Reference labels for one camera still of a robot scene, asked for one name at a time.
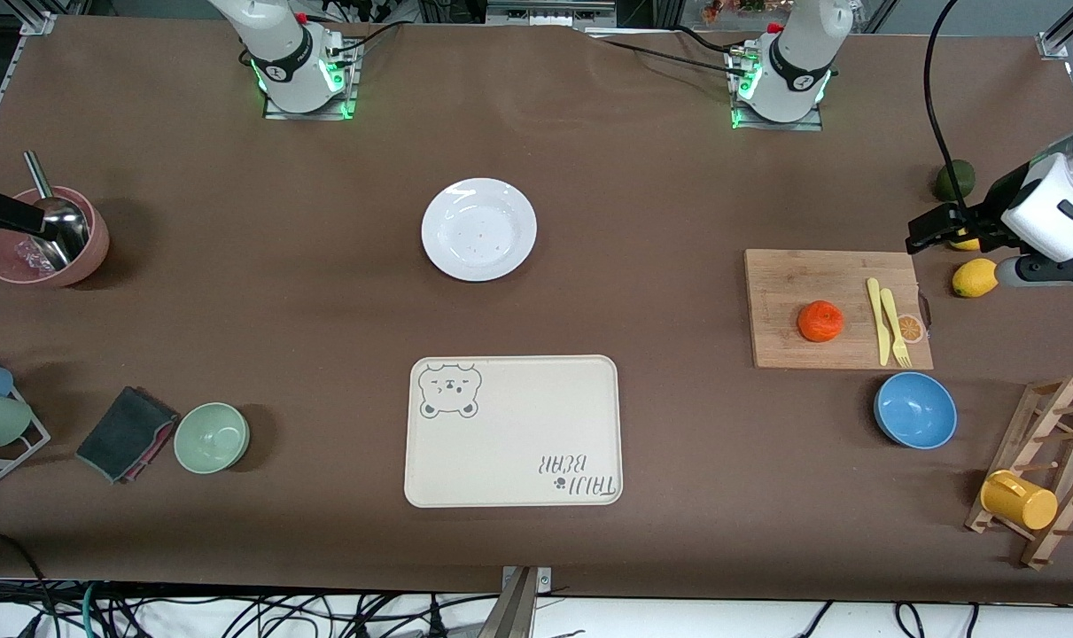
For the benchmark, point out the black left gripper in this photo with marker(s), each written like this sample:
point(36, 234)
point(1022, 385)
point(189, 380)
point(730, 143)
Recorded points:
point(997, 213)

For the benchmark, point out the orange mandarin fruit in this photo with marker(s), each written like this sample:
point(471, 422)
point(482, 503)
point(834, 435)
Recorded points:
point(820, 322)

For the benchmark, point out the white round plate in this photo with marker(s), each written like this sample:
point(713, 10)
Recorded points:
point(478, 230)

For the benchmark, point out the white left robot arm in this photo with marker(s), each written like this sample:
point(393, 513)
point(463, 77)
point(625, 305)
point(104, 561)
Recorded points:
point(797, 53)

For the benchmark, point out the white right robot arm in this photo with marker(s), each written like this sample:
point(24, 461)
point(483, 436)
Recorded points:
point(279, 53)

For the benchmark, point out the yellow lemon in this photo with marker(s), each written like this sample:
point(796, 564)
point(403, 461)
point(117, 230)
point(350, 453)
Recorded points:
point(968, 243)
point(973, 278)

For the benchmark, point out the pink bowl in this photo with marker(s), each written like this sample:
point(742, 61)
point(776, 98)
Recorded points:
point(0, 261)

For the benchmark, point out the metal ladle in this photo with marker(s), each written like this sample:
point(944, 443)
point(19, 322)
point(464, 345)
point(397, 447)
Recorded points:
point(66, 232)

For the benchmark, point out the dark green avocado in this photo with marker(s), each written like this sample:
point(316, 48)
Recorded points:
point(960, 177)

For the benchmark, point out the yellow plastic fork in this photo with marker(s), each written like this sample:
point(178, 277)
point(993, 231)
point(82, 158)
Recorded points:
point(895, 323)

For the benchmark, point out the yellow plastic knife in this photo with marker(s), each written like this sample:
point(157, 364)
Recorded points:
point(882, 332)

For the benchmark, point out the wooden cutting board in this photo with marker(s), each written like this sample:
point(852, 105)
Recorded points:
point(802, 283)

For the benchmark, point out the blue bowl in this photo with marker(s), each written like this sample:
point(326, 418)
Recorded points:
point(915, 410)

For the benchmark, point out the wooden mug rack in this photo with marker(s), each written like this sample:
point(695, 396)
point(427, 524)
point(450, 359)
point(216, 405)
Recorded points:
point(1045, 408)

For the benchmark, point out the dark folded cloth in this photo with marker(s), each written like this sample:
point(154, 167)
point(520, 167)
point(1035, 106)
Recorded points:
point(124, 432)

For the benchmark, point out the yellow mug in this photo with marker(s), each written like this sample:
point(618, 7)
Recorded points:
point(1019, 501)

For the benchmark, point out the pale green bowl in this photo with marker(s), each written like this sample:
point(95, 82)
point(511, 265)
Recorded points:
point(211, 438)

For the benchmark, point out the cream bear print tray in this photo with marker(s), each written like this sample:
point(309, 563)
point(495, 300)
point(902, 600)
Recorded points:
point(509, 434)

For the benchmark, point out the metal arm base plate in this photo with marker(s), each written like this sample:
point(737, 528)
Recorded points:
point(806, 126)
point(279, 113)

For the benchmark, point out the aluminium frame rail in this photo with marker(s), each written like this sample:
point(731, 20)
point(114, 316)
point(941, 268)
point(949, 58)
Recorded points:
point(1063, 31)
point(35, 22)

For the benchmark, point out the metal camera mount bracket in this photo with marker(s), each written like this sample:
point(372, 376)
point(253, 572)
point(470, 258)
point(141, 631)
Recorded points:
point(514, 607)

